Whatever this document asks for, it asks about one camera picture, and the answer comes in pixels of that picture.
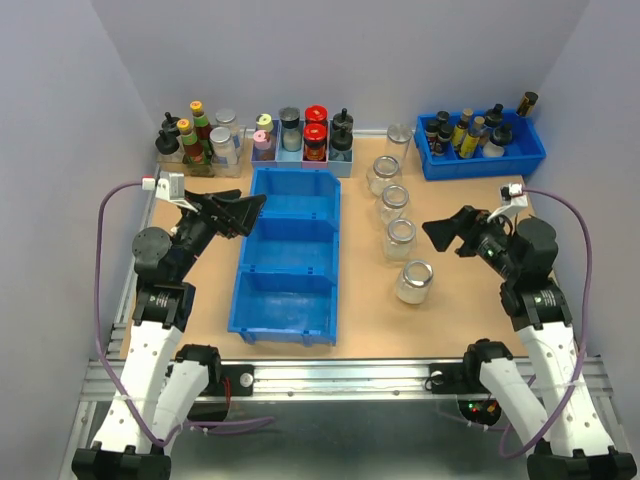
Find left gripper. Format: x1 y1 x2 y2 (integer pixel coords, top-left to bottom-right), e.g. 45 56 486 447
173 188 266 280

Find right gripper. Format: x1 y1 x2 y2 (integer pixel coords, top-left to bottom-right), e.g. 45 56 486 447
421 205 521 280

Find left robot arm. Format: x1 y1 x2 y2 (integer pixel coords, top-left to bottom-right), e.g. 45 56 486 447
71 179 267 479

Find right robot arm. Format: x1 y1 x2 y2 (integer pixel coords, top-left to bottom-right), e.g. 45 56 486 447
422 206 638 479

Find clear plastic organizer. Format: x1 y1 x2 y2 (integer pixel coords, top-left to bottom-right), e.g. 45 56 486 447
156 125 247 178

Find front silver-lid jar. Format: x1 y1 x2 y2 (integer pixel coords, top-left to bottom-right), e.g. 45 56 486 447
209 127 238 165

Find silver-lid jar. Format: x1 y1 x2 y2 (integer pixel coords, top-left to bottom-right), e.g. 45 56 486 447
209 127 238 165
215 108 242 152

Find front yellow-cap sauce bottle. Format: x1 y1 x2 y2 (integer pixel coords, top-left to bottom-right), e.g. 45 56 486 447
177 118 211 177

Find yellow-cap sauce bottle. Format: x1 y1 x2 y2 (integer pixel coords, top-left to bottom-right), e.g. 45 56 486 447
190 100 213 157
177 118 211 177

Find pink-cap spice bottle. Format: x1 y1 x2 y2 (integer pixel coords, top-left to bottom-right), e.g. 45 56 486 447
253 130 275 161

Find rear yellow-cap sauce bottle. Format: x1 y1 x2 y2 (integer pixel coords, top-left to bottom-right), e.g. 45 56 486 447
190 100 213 157

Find yellow label bottle front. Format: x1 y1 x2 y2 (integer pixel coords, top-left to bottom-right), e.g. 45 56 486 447
458 116 485 159

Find yellow label bottle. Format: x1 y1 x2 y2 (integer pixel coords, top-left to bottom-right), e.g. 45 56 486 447
451 108 474 152
458 116 485 159

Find rear silver-lid jar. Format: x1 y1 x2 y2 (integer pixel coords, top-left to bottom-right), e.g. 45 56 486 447
215 108 242 152

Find yellow-cap spice bottle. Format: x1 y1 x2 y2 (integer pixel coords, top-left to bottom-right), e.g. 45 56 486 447
256 113 274 134

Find front black dispenser bottle left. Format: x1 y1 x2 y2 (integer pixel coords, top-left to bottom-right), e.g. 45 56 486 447
155 130 183 164

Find black dispenser bottle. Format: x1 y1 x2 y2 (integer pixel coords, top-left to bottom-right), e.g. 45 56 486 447
161 112 181 138
331 107 354 133
155 130 183 164
329 127 353 162

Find yellow label bottle rear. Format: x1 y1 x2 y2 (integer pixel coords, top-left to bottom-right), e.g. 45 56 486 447
451 108 474 152

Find black-cap spice jar front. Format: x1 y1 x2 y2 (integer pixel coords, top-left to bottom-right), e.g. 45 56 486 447
425 110 453 156

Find black dispenser bottle tray front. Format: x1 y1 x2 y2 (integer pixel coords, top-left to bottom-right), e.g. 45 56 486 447
483 123 513 158

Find black dispenser bottle tray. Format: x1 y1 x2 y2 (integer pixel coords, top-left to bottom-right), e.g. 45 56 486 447
484 103 504 129
483 123 513 158

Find blue tray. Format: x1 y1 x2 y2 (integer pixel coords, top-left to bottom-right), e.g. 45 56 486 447
414 109 546 180

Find large blue divided bin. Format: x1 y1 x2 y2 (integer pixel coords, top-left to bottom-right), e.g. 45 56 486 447
228 168 341 347

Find grey-lid salt shaker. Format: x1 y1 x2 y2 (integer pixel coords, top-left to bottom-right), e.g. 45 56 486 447
279 106 302 152

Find front red-lid sauce jar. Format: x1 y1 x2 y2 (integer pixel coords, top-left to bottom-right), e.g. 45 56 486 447
303 123 327 162

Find red-lid sauce jar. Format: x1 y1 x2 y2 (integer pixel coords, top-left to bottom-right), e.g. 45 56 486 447
303 123 327 162
305 104 328 126

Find rear black dispenser bottle left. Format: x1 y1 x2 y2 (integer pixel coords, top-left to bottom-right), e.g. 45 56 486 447
161 112 181 138

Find pastel compartment organizer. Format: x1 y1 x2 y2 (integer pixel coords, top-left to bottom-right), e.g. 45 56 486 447
250 119 355 178

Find black dispenser bottle tray rear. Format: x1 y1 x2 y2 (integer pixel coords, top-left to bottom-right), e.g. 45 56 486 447
484 103 504 129

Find lidded glass jar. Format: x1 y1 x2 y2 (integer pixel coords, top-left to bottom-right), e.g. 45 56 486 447
385 123 413 164

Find rear red-lid sauce jar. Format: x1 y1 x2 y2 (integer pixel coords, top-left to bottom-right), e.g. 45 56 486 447
305 104 328 126

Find front black dispenser bottle middle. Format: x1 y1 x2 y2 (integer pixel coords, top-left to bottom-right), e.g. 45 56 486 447
329 127 353 162

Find rear black dispenser bottle middle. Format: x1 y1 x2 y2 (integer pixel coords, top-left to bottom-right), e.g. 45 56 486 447
331 107 354 133

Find dark bottle gold band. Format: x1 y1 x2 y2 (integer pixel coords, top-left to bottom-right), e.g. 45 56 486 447
515 91 539 118

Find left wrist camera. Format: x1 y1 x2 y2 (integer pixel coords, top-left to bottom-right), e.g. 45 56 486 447
141 172 196 211

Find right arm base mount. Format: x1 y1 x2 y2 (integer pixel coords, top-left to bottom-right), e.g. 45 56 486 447
424 339 513 432

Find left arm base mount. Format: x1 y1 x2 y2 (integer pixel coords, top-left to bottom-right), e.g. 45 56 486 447
175 344 255 422

